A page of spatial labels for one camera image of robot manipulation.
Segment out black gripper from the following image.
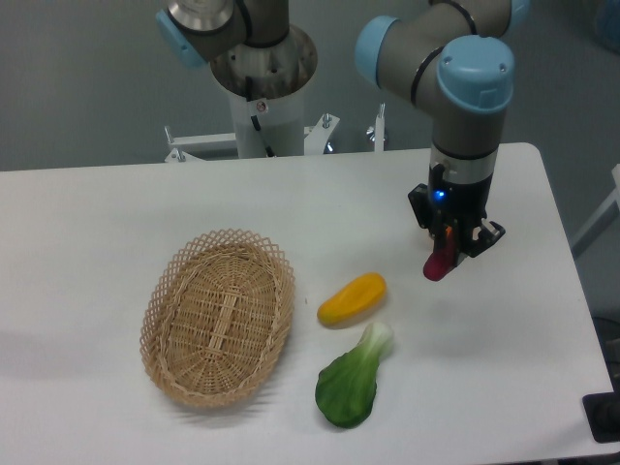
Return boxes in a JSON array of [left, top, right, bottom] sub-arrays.
[[408, 164, 506, 266]]

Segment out purple sweet potato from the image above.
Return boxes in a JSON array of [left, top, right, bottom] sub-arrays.
[[422, 227, 458, 282]]

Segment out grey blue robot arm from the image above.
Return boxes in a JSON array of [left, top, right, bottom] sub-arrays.
[[156, 1, 529, 281]]

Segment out woven wicker basket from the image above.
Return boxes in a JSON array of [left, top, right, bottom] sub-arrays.
[[139, 230, 295, 408]]

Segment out yellow mango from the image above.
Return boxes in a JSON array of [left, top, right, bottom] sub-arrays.
[[317, 272, 388, 326]]

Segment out green bok choy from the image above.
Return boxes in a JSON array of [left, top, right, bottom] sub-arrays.
[[315, 322, 393, 429]]

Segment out black box at table edge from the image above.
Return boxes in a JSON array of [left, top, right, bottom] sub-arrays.
[[582, 392, 619, 444]]

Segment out blue object top right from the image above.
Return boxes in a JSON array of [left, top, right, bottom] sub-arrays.
[[593, 0, 620, 52]]

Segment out white frame at right edge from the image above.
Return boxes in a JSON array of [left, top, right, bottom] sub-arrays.
[[570, 165, 619, 260]]

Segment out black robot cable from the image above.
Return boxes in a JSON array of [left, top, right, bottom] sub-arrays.
[[244, 76, 277, 159]]

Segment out white metal mounting frame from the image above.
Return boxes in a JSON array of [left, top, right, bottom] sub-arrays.
[[163, 102, 388, 163]]

